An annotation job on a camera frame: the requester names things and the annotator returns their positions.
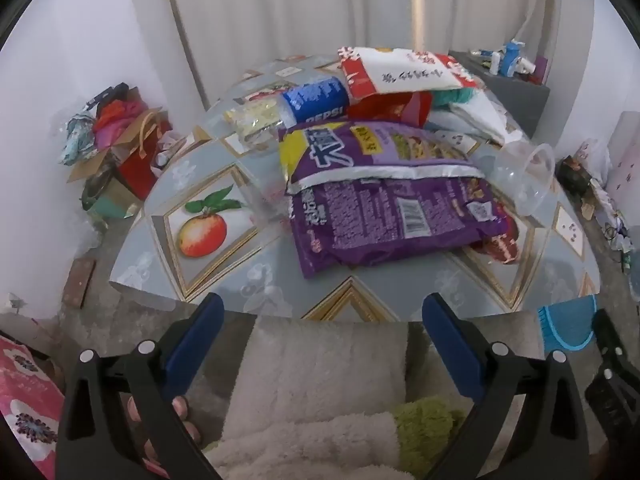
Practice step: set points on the red white snack bag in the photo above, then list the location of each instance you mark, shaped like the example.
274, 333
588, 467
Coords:
372, 71

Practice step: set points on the brown brick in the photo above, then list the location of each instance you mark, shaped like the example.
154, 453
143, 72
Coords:
76, 286

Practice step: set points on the pink slipper foot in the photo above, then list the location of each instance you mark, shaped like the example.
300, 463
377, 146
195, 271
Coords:
176, 454

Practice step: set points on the pink floral roll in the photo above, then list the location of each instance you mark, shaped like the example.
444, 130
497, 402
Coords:
623, 179

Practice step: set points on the purple snack bag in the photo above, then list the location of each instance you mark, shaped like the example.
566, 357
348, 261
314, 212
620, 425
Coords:
363, 193

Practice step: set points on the Pepsi plastic bottle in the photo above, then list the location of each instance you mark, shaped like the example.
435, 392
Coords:
257, 120

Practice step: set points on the cardboard box with clothes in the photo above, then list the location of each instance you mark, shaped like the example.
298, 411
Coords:
108, 129

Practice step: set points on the blue plastic mesh basket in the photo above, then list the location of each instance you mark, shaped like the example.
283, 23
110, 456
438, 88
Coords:
566, 326

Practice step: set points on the white tissue paper pile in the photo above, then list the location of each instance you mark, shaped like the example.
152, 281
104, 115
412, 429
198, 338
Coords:
483, 116

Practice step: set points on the clear plastic cup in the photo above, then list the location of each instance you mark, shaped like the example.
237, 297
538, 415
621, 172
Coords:
521, 171

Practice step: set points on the blue white lotion bottle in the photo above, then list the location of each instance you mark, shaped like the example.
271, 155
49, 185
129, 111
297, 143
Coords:
511, 54

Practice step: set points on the teal gold gift bag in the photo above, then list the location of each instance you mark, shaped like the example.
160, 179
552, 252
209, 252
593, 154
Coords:
105, 196

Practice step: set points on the fruit pattern tablecloth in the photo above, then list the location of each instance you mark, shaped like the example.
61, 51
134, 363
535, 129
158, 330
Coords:
208, 225

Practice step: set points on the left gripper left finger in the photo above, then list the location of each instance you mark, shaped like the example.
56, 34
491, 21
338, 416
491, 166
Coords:
94, 440

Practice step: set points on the white curtain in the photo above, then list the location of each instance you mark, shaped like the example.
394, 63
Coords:
199, 48

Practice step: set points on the red paper gift bag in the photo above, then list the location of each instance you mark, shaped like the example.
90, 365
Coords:
140, 164

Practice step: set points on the dark grey side cabinet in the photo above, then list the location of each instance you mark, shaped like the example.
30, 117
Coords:
524, 100

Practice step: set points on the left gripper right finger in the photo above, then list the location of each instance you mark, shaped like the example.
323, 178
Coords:
550, 440

